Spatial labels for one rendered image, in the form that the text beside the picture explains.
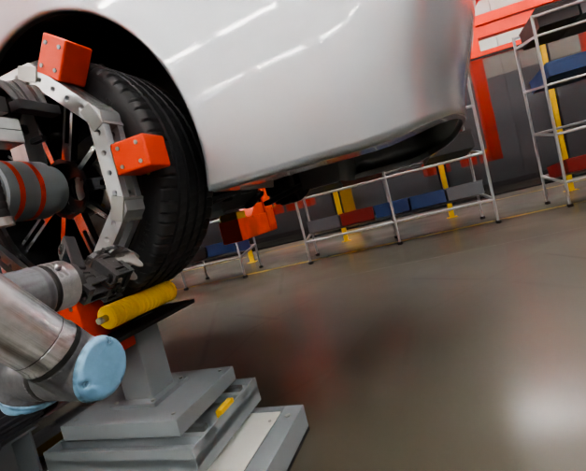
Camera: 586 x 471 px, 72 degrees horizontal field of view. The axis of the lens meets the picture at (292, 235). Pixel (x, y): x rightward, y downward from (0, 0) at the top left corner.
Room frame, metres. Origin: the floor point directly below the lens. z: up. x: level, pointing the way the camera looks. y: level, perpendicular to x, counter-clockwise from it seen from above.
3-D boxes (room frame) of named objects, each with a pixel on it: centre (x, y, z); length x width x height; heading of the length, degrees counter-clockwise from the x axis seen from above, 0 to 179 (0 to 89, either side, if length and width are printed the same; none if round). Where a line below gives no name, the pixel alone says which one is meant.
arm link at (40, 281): (0.66, 0.47, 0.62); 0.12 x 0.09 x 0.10; 160
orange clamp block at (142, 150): (0.91, 0.28, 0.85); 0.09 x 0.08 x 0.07; 70
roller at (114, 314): (1.07, 0.43, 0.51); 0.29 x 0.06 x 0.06; 160
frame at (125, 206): (1.01, 0.58, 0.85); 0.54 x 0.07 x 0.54; 70
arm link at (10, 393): (0.65, 0.47, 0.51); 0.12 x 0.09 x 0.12; 65
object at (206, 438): (1.17, 0.52, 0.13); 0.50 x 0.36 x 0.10; 70
